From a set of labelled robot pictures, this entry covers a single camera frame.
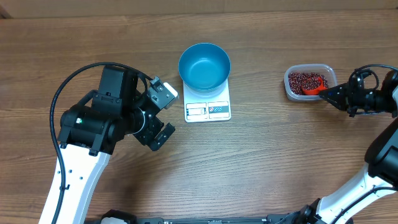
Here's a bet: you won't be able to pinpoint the orange scoop with blue handle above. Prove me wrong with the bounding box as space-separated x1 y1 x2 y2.
301 77 327 95

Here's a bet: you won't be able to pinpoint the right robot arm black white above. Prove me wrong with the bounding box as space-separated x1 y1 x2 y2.
292 67 397 223

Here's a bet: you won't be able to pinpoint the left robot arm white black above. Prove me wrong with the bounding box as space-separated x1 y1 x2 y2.
39 62 178 223

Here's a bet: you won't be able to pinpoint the white digital kitchen scale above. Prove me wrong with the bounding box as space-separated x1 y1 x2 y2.
183 80 232 123

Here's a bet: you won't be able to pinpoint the blue metal bowl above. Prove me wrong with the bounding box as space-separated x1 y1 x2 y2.
178 42 231 92

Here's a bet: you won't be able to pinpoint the clear plastic food container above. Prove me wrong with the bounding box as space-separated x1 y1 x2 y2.
284 63 338 101

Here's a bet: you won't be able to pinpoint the red beans in container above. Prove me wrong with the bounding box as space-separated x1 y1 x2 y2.
288 72 329 95

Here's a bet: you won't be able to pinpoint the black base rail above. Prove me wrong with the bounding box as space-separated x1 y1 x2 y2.
93 208 299 224

